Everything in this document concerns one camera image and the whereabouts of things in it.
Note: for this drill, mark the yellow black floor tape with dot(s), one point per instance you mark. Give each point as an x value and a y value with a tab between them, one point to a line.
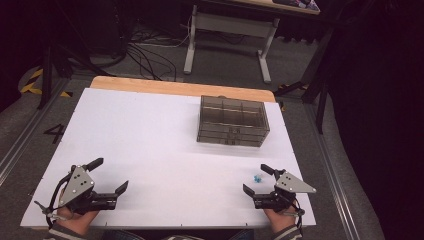
31	83

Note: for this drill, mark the person's right hand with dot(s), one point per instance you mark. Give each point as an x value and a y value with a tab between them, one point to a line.
281	220

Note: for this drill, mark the aluminium floor rail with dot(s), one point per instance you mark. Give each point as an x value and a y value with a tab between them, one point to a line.
26	133
333	173

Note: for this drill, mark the small blue object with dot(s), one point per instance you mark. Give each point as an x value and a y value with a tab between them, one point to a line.
257	179

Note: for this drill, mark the smoky clear drawer organizer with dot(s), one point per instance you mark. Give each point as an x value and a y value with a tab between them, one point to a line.
233	115

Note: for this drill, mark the person's left hand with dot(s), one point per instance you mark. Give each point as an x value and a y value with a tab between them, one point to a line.
77	221

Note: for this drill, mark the white metal desk frame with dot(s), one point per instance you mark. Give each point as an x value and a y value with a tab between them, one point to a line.
230	25

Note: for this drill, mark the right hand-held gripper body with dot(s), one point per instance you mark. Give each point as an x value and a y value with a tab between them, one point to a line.
290	185

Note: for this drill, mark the wooden table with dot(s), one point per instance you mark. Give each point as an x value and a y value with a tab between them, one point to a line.
173	87

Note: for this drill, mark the smoky clear pull-out drawer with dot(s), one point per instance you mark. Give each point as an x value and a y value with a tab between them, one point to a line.
216	140

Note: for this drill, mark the wooden desk top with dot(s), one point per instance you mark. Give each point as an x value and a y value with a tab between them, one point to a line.
283	7

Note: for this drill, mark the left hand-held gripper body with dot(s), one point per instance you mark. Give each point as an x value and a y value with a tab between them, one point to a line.
78	186

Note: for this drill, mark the black curtain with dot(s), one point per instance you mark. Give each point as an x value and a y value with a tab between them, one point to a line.
383	116

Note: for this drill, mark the black metal stand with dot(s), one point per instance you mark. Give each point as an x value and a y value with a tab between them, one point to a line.
320	86
46	66

